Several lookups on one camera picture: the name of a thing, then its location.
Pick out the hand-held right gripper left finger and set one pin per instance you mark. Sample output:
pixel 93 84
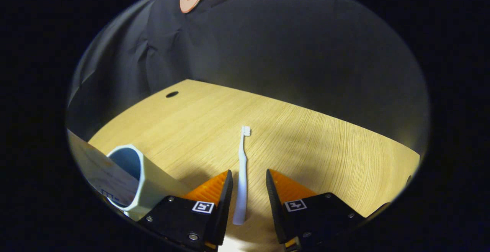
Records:
pixel 224 206

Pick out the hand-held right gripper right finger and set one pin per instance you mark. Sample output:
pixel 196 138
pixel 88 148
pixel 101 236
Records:
pixel 275 206

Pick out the white toothbrush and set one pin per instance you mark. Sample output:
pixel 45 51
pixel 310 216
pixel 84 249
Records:
pixel 242 175

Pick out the light blue cup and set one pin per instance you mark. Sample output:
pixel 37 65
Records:
pixel 157 183

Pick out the white toothpaste tube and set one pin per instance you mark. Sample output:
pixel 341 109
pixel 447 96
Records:
pixel 103 171

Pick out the wooden desktop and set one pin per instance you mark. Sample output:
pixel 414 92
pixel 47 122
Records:
pixel 325 160

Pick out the black backdrop cloth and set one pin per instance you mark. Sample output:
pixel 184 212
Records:
pixel 287 53

